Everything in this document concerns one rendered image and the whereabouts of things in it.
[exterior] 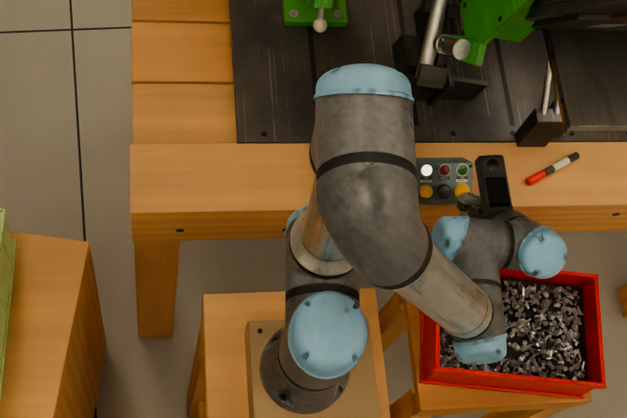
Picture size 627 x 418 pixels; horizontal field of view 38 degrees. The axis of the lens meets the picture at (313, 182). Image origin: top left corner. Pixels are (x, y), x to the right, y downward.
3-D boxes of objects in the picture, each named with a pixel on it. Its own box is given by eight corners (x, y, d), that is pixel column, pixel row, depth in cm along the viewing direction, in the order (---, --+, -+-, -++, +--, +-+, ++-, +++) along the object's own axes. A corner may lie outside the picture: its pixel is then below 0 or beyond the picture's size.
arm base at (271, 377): (355, 408, 153) (369, 394, 145) (266, 419, 150) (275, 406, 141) (339, 321, 160) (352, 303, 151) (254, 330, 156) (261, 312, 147)
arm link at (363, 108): (281, 314, 148) (320, 159, 99) (282, 229, 154) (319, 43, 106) (355, 317, 149) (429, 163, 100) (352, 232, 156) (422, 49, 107)
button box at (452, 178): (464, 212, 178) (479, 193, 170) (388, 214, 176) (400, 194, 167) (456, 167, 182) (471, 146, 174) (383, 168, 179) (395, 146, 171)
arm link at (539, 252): (523, 229, 135) (577, 233, 136) (495, 212, 145) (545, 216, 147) (514, 280, 136) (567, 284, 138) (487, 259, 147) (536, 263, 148)
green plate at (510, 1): (504, 62, 172) (577, 0, 154) (467, 55, 168) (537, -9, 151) (494, 11, 176) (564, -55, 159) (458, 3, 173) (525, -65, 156)
